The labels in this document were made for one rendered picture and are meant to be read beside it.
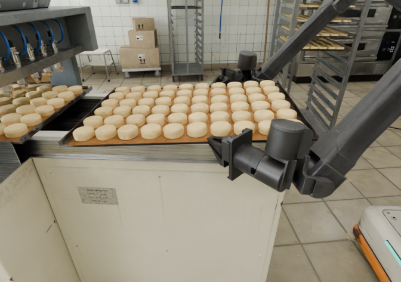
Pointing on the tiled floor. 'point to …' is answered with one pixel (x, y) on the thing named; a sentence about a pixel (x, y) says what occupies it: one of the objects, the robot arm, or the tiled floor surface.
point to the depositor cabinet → (31, 225)
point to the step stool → (98, 61)
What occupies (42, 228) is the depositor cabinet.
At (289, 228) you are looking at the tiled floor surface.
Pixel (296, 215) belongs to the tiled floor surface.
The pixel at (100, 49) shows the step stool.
